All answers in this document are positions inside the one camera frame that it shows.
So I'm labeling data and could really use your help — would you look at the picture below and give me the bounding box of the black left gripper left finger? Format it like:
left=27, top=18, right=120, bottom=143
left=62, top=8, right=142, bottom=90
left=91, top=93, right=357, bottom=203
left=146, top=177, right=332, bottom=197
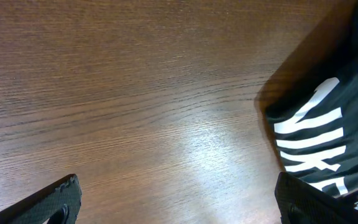
left=0, top=174, right=82, bottom=224

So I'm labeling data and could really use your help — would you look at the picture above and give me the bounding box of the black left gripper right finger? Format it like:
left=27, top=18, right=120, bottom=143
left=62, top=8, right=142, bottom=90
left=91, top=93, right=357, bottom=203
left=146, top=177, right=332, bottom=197
left=275, top=172, right=358, bottom=224

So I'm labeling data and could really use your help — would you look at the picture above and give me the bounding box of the dark green t-shirt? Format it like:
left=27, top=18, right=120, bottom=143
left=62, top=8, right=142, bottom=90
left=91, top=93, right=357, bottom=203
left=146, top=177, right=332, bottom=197
left=265, top=2, right=358, bottom=197

